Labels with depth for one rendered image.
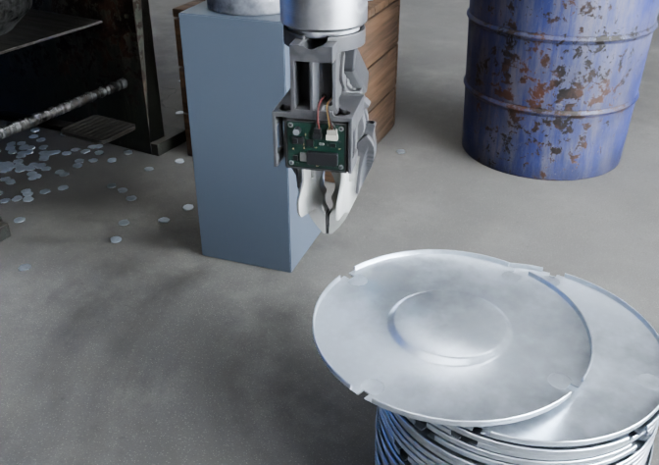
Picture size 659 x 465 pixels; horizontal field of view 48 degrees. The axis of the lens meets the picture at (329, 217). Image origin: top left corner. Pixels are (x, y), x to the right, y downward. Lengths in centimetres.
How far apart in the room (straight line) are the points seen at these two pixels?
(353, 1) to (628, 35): 109
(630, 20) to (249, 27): 82
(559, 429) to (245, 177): 74
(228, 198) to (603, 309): 69
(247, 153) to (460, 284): 52
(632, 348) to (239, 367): 57
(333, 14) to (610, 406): 44
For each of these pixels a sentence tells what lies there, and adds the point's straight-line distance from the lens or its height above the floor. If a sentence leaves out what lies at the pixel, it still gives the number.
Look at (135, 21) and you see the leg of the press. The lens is 173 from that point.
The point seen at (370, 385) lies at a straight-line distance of 72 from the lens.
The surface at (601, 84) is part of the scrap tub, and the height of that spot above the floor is 22.
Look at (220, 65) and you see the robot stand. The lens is 121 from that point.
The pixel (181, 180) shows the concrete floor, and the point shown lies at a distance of 169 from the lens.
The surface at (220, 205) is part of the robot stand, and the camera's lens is 132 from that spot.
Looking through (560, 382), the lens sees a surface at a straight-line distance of 75.
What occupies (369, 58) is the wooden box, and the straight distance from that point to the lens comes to 168.
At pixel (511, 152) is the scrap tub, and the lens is 171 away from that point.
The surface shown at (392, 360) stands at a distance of 75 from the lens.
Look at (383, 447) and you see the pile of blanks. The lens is 83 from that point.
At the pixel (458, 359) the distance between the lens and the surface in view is 75.
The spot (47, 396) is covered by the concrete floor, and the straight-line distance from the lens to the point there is 115.
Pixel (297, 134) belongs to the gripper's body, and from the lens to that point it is 64.
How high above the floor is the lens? 73
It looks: 29 degrees down
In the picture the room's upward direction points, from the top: straight up
